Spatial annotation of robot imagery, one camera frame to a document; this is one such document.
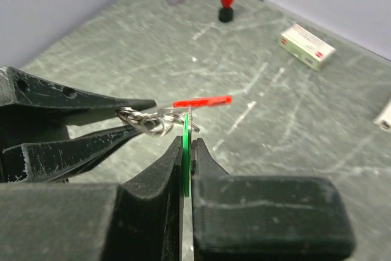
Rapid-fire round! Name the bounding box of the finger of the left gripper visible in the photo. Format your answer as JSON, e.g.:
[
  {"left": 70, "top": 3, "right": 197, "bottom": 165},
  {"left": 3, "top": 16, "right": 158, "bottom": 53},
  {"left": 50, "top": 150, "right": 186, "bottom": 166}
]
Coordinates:
[
  {"left": 1, "top": 67, "right": 156, "bottom": 120},
  {"left": 1, "top": 126, "right": 141, "bottom": 183}
]

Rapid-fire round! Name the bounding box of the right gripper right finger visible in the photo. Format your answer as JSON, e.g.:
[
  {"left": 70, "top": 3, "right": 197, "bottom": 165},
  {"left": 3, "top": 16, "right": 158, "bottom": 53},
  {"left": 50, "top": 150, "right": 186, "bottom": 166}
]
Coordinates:
[{"left": 191, "top": 139, "right": 356, "bottom": 260}]

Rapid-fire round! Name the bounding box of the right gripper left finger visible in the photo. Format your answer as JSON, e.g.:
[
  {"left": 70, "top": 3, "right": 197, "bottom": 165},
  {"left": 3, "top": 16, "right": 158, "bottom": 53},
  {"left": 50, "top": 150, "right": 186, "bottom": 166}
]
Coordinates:
[{"left": 1, "top": 137, "right": 183, "bottom": 260}]

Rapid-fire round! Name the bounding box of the green capped silver key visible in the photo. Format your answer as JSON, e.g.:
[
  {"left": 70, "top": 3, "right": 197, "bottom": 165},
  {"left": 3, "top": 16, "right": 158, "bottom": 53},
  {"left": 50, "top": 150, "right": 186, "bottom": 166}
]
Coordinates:
[{"left": 181, "top": 106, "right": 194, "bottom": 260}]

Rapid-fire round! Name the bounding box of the red handled metal keyring holder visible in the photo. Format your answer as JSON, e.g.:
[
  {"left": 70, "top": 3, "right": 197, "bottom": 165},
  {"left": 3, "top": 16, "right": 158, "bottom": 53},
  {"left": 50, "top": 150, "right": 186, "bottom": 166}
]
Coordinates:
[{"left": 116, "top": 95, "right": 232, "bottom": 137}]

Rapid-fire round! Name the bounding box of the white stapler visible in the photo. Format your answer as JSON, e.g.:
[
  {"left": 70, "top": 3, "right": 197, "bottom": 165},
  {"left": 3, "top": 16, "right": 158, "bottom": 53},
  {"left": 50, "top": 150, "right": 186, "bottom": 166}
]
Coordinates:
[{"left": 373, "top": 99, "right": 391, "bottom": 133}]

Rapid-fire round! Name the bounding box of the white green staple box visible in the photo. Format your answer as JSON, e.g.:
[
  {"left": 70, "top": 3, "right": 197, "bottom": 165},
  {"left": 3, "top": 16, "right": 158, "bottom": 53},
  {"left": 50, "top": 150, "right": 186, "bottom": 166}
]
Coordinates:
[{"left": 279, "top": 23, "right": 336, "bottom": 71}]

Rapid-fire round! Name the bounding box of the red black stamp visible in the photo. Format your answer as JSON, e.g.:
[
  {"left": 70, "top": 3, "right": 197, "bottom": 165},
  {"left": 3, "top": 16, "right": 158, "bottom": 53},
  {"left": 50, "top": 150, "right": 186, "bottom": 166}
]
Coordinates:
[{"left": 218, "top": 0, "right": 234, "bottom": 23}]

